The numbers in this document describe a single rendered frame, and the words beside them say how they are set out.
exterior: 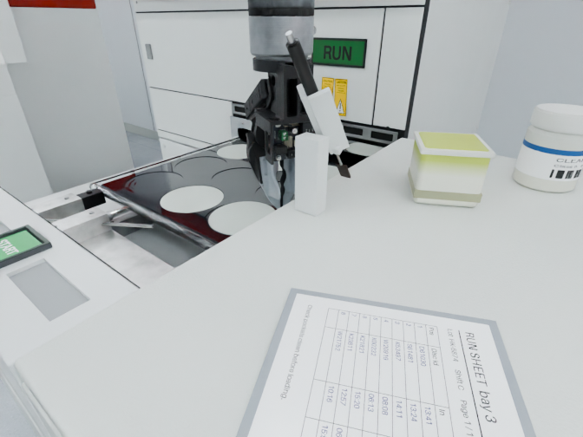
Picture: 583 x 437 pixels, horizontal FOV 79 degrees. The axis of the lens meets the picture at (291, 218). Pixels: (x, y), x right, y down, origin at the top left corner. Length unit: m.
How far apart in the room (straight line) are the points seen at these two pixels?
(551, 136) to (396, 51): 0.29
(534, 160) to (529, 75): 1.62
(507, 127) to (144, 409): 2.10
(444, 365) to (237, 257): 0.18
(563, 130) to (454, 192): 0.15
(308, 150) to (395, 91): 0.36
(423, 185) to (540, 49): 1.74
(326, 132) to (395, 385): 0.25
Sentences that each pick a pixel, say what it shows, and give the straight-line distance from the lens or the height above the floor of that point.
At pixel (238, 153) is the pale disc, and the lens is 0.79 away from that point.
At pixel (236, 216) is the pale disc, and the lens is 0.53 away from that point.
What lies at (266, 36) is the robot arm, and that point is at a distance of 0.43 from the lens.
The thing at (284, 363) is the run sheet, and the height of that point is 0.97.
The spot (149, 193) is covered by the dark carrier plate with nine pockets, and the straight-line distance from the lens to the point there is 0.64.
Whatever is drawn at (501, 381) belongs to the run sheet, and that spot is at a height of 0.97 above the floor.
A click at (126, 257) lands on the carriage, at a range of 0.51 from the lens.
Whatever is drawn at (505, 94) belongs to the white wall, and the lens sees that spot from 2.16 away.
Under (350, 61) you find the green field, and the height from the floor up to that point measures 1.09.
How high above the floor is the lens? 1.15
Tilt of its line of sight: 29 degrees down
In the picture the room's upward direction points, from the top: straight up
